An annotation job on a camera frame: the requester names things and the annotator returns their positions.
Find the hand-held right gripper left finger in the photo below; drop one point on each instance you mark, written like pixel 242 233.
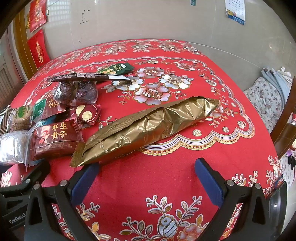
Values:
pixel 84 185

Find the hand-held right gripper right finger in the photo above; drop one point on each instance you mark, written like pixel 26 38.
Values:
pixel 209 183

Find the striped cardboard box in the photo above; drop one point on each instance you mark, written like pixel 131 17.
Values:
pixel 4 122

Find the wall calendar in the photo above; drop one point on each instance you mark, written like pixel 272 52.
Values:
pixel 234 14

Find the long gold foil packet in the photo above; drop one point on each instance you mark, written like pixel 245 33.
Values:
pixel 150 125

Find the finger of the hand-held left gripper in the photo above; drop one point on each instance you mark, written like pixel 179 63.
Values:
pixel 32 173

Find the clear bag of dates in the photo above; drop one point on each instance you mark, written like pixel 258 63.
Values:
pixel 85 92

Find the maroon snack packet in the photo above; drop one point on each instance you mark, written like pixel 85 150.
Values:
pixel 54 105
pixel 55 141

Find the dark green snack packet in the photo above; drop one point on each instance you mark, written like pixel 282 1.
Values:
pixel 118 68

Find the small teal wall sticker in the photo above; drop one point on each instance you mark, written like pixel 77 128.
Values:
pixel 193 2

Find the red floral tablecloth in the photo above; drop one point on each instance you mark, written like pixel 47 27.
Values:
pixel 148 176

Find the green-edged snack packet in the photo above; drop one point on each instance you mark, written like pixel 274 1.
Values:
pixel 19 118

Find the long dark brown packet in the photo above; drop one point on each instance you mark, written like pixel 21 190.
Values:
pixel 87 77

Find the teal snack packet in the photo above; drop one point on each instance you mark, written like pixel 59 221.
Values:
pixel 45 121

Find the wooden chair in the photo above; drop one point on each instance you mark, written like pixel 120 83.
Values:
pixel 283 136

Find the black glossy object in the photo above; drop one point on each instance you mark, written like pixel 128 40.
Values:
pixel 278 204

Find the silver clear packet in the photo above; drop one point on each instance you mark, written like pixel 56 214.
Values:
pixel 12 146

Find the wooden door frame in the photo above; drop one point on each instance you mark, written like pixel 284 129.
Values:
pixel 19 41

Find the grey folded clothes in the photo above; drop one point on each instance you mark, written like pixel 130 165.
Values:
pixel 277 81

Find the wooden slatted panel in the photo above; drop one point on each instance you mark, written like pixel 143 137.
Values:
pixel 9 83

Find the red round candy wrapper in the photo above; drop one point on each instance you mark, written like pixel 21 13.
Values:
pixel 86 115

